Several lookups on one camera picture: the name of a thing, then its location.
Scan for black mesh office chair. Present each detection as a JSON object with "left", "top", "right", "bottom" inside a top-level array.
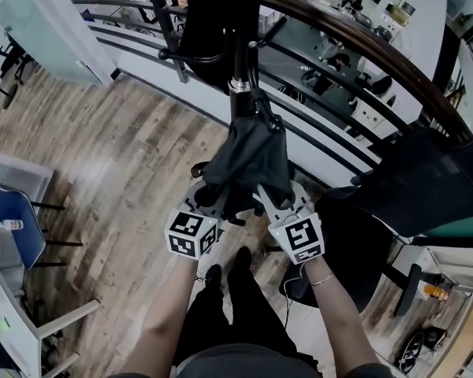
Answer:
[{"left": 279, "top": 114, "right": 473, "bottom": 322}]

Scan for person's black shoe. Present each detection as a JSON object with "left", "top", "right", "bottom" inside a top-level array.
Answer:
[
  {"left": 204, "top": 265, "right": 223, "bottom": 291},
  {"left": 235, "top": 246, "right": 254, "bottom": 272}
]

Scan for blue chair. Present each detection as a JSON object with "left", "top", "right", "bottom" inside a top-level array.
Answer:
[{"left": 0, "top": 178, "right": 84, "bottom": 271}]

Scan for person's right forearm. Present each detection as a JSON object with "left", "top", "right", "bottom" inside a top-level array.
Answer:
[{"left": 305, "top": 256, "right": 383, "bottom": 378}]

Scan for green partition panel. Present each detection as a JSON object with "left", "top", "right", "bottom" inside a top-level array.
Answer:
[{"left": 421, "top": 206, "right": 473, "bottom": 238}]

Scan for person's black trousers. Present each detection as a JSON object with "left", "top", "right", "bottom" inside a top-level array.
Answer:
[{"left": 173, "top": 265, "right": 300, "bottom": 369}]

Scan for black backpack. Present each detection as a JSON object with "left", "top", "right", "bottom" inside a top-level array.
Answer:
[{"left": 202, "top": 88, "right": 295, "bottom": 224}]

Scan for wooden-topped black railing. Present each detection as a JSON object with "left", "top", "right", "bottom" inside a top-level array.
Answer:
[{"left": 61, "top": 0, "right": 473, "bottom": 184}]

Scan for thin gold bracelet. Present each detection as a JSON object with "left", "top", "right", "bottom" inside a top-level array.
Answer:
[{"left": 310, "top": 272, "right": 336, "bottom": 287}]

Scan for white desk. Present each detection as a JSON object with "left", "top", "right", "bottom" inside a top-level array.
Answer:
[{"left": 0, "top": 230, "right": 102, "bottom": 378}]

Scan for person's black left shoe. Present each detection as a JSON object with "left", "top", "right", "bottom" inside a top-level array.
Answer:
[{"left": 204, "top": 265, "right": 223, "bottom": 291}]

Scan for person's grey shirt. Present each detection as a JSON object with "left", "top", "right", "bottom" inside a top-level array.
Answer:
[{"left": 173, "top": 343, "right": 320, "bottom": 378}]

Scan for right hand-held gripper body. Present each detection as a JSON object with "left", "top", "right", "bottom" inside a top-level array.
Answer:
[{"left": 267, "top": 206, "right": 326, "bottom": 266}]

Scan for orange drink bottle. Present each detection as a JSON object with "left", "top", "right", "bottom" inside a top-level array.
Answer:
[{"left": 423, "top": 284, "right": 450, "bottom": 301}]

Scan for white drawer cabinet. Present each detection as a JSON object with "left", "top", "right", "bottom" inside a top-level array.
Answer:
[{"left": 393, "top": 242, "right": 445, "bottom": 287}]

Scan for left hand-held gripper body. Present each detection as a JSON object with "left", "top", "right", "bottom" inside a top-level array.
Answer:
[{"left": 164, "top": 206, "right": 221, "bottom": 260}]

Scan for thin gripper cable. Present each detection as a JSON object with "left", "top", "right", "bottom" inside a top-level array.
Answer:
[{"left": 282, "top": 269, "right": 305, "bottom": 327}]

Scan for person's left forearm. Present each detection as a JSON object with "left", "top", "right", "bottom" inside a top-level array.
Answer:
[{"left": 117, "top": 256, "right": 200, "bottom": 378}]

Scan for wooden-topped white-framed desk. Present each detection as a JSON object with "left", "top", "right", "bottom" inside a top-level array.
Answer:
[{"left": 429, "top": 246, "right": 473, "bottom": 378}]

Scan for person's black right shoe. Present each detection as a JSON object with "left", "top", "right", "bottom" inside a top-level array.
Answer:
[{"left": 235, "top": 246, "right": 254, "bottom": 272}]

